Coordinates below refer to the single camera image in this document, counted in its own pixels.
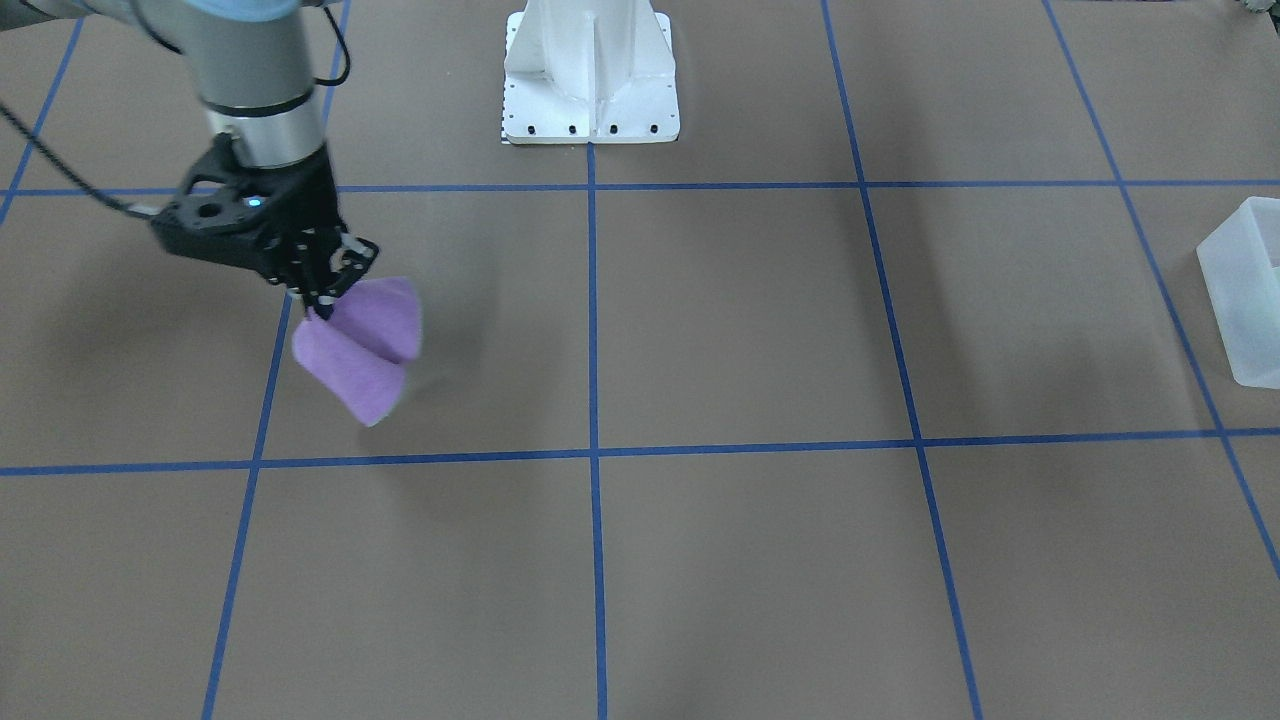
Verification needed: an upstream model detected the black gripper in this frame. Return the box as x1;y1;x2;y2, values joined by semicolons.
236;145;381;322

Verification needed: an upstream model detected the purple cloth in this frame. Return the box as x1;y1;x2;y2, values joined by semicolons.
291;275;424;427

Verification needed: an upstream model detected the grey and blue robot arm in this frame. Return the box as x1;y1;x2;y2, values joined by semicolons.
3;1;379;320

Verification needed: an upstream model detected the translucent white storage box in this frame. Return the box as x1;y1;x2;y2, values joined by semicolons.
1196;196;1279;389

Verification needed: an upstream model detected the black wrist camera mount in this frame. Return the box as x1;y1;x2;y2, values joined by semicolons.
147;133;282;284

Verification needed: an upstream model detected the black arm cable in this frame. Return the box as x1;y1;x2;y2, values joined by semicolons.
0;0;351;222

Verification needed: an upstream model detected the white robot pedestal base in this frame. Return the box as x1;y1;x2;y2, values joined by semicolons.
500;1;681;145

